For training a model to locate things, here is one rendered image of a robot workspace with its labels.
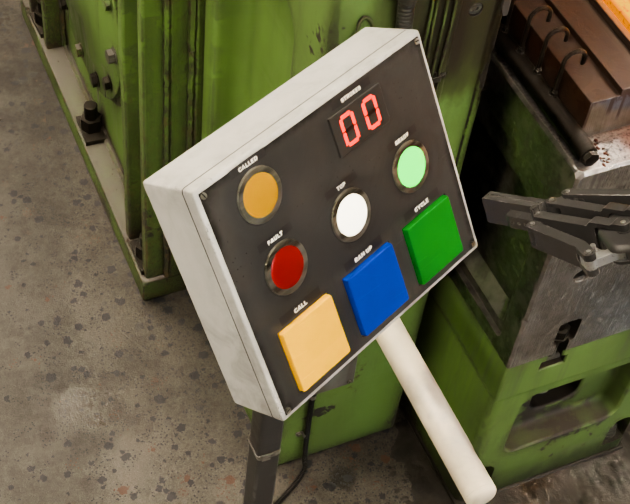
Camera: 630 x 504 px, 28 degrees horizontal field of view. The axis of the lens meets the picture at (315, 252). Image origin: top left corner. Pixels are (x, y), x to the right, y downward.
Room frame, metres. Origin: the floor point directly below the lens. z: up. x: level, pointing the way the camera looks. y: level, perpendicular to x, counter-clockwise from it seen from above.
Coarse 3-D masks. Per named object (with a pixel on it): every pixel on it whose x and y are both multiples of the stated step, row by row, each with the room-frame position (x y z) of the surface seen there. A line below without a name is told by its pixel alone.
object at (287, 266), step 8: (288, 248) 0.80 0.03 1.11; (296, 248) 0.81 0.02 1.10; (280, 256) 0.79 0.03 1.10; (288, 256) 0.79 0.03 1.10; (296, 256) 0.80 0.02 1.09; (272, 264) 0.78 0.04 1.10; (280, 264) 0.78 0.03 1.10; (288, 264) 0.79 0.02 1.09; (296, 264) 0.79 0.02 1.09; (272, 272) 0.77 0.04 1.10; (280, 272) 0.78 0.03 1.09; (288, 272) 0.78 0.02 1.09; (296, 272) 0.79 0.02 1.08; (280, 280) 0.77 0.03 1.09; (288, 280) 0.78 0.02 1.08; (296, 280) 0.79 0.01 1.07; (288, 288) 0.78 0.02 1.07
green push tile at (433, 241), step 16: (432, 208) 0.94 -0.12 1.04; (448, 208) 0.95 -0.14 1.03; (416, 224) 0.91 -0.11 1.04; (432, 224) 0.93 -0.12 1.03; (448, 224) 0.94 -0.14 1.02; (416, 240) 0.90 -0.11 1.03; (432, 240) 0.92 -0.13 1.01; (448, 240) 0.93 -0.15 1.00; (416, 256) 0.89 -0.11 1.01; (432, 256) 0.91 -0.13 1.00; (448, 256) 0.92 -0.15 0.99; (416, 272) 0.89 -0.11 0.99; (432, 272) 0.90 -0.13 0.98
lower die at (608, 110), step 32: (544, 0) 1.41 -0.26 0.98; (576, 0) 1.41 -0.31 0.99; (512, 32) 1.38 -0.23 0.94; (544, 32) 1.34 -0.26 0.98; (576, 32) 1.34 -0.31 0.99; (608, 32) 1.35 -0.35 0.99; (544, 64) 1.31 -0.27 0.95; (576, 64) 1.29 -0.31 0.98; (608, 64) 1.29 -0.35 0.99; (576, 96) 1.24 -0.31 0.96; (608, 96) 1.23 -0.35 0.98; (608, 128) 1.24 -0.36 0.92
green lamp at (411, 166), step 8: (408, 152) 0.96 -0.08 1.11; (416, 152) 0.96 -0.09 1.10; (400, 160) 0.94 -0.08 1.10; (408, 160) 0.95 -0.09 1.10; (416, 160) 0.96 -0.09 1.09; (424, 160) 0.97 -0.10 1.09; (400, 168) 0.94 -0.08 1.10; (408, 168) 0.95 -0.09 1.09; (416, 168) 0.95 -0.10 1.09; (424, 168) 0.96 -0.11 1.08; (400, 176) 0.93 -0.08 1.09; (408, 176) 0.94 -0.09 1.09; (416, 176) 0.95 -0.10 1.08; (408, 184) 0.94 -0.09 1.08; (416, 184) 0.94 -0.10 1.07
